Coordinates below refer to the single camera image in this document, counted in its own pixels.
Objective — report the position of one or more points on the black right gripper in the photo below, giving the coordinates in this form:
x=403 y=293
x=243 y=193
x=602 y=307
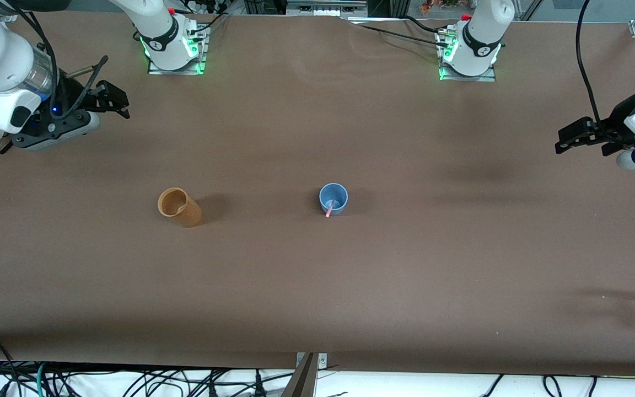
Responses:
x=70 y=95

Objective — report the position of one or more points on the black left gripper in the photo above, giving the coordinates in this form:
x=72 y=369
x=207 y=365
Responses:
x=613 y=124

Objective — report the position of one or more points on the blue plastic cup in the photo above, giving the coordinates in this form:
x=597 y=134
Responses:
x=333 y=196

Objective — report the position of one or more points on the pink chopstick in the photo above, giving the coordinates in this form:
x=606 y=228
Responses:
x=330 y=209

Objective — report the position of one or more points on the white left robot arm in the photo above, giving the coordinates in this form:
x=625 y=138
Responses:
x=477 y=38

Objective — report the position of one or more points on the tan cylindrical cup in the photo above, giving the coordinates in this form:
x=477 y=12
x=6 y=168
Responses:
x=182 y=212

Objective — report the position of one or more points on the brown table cover sheet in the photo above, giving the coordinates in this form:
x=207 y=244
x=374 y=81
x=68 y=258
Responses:
x=405 y=264

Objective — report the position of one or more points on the grey electronics box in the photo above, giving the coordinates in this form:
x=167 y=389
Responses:
x=328 y=6

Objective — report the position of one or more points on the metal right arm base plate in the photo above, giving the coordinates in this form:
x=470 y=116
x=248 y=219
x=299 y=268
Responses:
x=199 y=60

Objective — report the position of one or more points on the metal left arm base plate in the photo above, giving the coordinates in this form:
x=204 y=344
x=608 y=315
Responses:
x=488 y=77

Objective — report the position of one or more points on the silver metal bracket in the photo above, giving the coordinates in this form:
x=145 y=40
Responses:
x=322 y=359

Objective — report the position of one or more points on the dark camera mount pole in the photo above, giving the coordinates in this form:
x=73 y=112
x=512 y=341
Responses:
x=303 y=380

